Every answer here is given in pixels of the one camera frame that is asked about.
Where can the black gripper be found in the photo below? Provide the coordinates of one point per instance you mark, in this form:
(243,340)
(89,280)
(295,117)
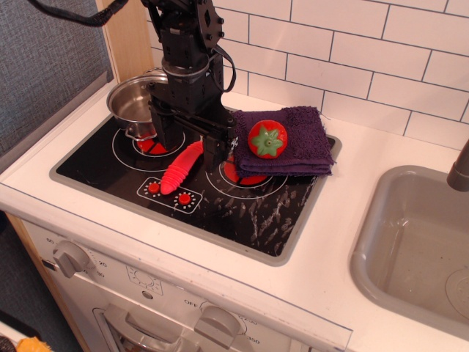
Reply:
(193,102)

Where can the red toy strawberry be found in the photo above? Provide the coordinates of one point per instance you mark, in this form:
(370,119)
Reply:
(267,139)

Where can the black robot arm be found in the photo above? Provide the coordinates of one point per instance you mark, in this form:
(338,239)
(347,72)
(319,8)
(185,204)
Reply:
(193,61)

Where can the right red stove knob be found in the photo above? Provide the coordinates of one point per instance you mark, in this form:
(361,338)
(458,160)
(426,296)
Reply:
(184,199)

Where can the red stove knob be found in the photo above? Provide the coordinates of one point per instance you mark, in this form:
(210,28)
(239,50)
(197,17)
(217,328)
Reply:
(184,199)
(154,188)

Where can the left red stove knob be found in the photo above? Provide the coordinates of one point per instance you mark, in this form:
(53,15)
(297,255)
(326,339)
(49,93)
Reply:
(154,188)

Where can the silver pan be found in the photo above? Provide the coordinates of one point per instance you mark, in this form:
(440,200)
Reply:
(129,101)

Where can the black toy stovetop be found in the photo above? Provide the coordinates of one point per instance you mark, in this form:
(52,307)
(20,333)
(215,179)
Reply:
(259,217)

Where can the purple folded towel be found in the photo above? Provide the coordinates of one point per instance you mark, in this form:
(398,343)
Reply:
(308,150)

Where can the grey timer knob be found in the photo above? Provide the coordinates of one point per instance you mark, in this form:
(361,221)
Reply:
(70,258)

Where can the grey oven knob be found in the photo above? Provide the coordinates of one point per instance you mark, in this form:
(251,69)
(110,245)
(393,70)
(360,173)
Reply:
(218,325)

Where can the grey sink basin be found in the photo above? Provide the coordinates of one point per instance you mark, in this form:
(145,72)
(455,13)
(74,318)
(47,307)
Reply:
(411,256)

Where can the yellow object at corner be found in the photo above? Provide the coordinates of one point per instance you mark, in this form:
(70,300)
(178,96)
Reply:
(32,344)

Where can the grey faucet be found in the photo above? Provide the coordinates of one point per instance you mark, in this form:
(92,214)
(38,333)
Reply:
(458,177)

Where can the red handled silver spoon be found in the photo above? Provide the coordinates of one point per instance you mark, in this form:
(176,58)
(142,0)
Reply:
(179,169)

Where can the grey oven door handle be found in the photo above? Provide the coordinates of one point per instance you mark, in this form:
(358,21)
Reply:
(140,330)

